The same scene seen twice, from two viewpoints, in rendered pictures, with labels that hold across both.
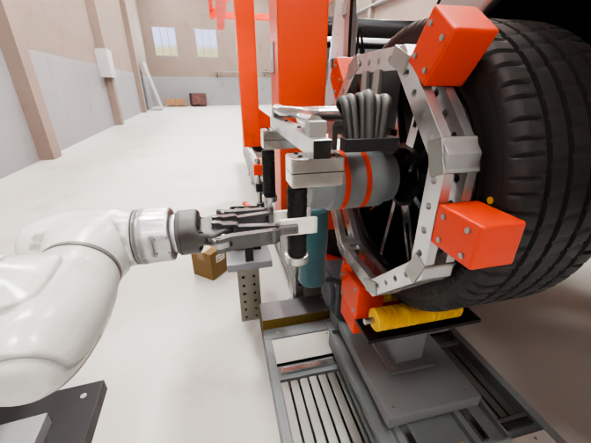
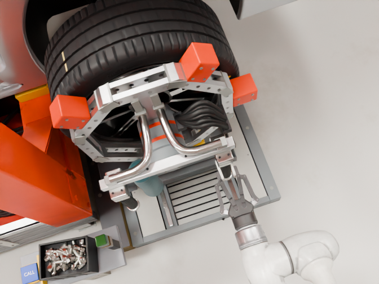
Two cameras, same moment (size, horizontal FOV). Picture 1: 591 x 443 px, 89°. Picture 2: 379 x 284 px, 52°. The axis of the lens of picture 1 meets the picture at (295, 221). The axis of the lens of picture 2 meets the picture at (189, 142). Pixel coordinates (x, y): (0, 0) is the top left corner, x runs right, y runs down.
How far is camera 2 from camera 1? 119 cm
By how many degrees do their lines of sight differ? 63
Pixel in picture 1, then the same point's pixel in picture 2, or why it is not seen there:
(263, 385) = (174, 240)
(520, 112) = (225, 52)
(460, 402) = not seen: hidden behind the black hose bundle
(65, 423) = not seen: outside the picture
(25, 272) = (314, 249)
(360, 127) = (221, 120)
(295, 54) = (8, 157)
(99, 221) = (270, 252)
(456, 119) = (214, 75)
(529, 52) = (197, 27)
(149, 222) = (259, 232)
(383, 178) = not seen: hidden behind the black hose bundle
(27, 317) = (325, 238)
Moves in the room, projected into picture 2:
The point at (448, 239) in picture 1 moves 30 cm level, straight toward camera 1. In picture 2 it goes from (243, 101) to (328, 132)
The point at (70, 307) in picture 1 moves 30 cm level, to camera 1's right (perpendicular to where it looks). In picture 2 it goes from (314, 233) to (297, 140)
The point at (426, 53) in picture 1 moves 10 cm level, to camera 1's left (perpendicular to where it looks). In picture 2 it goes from (202, 75) to (205, 106)
